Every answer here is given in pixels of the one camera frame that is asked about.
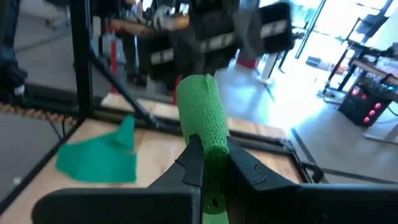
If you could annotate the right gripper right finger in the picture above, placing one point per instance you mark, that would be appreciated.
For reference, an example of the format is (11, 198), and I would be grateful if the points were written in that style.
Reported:
(295, 205)

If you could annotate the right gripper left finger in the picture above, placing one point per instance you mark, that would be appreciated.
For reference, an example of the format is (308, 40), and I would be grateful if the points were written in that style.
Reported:
(140, 205)

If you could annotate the light green elastic bandage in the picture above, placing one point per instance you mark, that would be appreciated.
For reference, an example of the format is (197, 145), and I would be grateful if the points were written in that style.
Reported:
(202, 109)

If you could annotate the dark green bandage piece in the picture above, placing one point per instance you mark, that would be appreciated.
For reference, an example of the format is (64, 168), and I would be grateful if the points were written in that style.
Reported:
(99, 158)

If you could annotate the black computer with red lights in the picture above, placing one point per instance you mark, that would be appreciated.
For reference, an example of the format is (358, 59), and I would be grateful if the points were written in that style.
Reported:
(363, 105)

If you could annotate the background desk with equipment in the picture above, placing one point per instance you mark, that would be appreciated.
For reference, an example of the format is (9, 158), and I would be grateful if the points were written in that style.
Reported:
(373, 68)

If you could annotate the person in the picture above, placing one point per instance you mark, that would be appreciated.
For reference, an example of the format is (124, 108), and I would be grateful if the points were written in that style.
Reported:
(9, 46)

